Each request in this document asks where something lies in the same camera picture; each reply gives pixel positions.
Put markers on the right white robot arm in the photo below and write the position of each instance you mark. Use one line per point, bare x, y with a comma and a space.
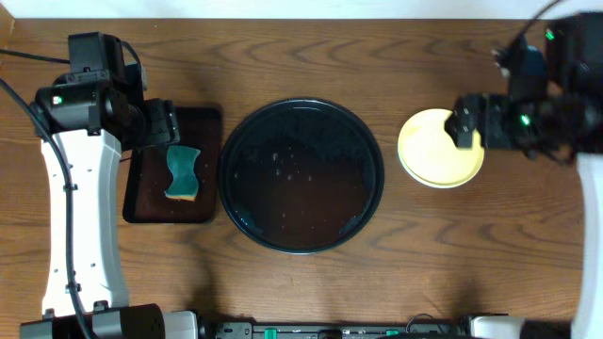
554, 100

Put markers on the yellow plate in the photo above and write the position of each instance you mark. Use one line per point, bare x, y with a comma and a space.
428, 150

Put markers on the black round tray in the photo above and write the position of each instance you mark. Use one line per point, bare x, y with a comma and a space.
301, 176

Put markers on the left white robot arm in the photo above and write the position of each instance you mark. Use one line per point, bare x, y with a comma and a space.
86, 121

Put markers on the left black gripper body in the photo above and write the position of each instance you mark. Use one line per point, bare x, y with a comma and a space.
165, 122

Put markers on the green yellow sponge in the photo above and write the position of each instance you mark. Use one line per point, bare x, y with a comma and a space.
184, 184

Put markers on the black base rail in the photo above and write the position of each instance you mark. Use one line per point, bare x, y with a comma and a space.
249, 330

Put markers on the black square tray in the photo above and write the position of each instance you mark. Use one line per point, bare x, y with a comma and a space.
149, 175

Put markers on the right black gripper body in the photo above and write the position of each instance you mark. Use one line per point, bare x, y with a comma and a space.
501, 108

